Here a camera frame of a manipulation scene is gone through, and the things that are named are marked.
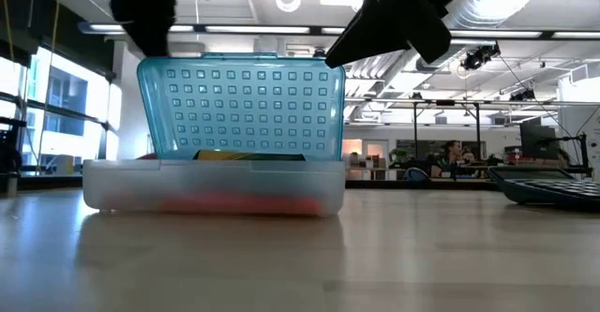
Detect clear pencil case teal lid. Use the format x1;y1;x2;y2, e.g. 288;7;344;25
81;52;348;218

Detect black ceiling-mounted device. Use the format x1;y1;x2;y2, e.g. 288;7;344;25
460;41;502;72

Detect overhead light bar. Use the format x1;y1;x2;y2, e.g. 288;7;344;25
77;21;600;40

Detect person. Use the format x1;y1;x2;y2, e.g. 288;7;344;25
439;139;473;178

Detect blue chair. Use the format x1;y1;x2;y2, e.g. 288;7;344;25
403;167;430;183

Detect beige bin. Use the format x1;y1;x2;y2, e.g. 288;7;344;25
52;154;76;177

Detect dark computer monitor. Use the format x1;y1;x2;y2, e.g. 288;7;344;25
518;116;560;162

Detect black metal stand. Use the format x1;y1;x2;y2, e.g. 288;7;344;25
0;116;25;197

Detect black calculator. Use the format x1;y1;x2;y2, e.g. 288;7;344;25
487;165;600;212

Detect background black workstation frame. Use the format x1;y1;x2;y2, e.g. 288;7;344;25
412;98;483;164

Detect yellow hanging cord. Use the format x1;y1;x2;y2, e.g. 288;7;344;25
35;0;62;166
0;0;14;66

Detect white cable coil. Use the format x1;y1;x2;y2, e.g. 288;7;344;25
275;0;303;14

